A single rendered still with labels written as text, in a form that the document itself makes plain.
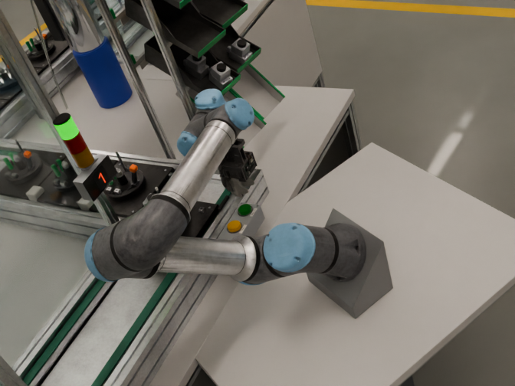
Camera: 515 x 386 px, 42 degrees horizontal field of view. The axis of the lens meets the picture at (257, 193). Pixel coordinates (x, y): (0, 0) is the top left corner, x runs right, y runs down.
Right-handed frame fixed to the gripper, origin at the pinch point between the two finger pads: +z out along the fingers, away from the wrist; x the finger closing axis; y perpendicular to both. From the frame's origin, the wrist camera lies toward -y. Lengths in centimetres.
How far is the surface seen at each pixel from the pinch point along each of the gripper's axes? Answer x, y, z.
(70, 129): -19, -31, -35
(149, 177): 7.0, -40.8, 6.2
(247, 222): -4.5, 2.9, 7.2
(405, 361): -30, 58, 17
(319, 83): 181, -70, 93
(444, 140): 152, 11, 103
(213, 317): -32.0, 3.1, 17.1
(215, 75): 27.4, -15.8, -21.6
